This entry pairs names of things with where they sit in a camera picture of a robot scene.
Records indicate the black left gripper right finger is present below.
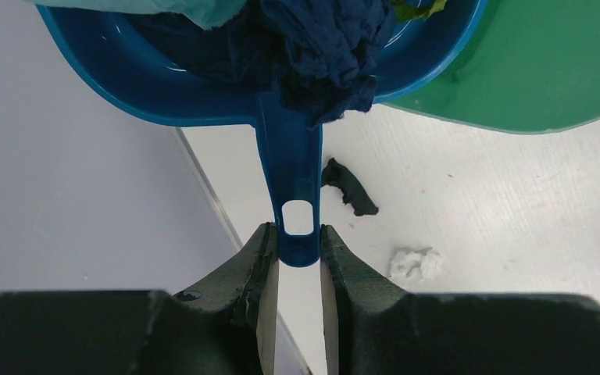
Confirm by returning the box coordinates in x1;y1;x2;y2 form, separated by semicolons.
320;225;600;374

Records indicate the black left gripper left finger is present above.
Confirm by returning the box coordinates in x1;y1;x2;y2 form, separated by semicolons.
0;223;279;374

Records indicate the blue plastic dustpan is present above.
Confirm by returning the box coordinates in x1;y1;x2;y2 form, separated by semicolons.
38;1;488;267

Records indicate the green paper scrap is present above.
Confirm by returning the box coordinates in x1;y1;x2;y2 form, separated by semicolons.
390;0;447;23

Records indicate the black paper scrap left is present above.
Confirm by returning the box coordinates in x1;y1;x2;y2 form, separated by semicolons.
321;158;379;216

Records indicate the green plastic bin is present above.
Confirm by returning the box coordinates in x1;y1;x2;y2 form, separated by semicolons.
391;1;600;134

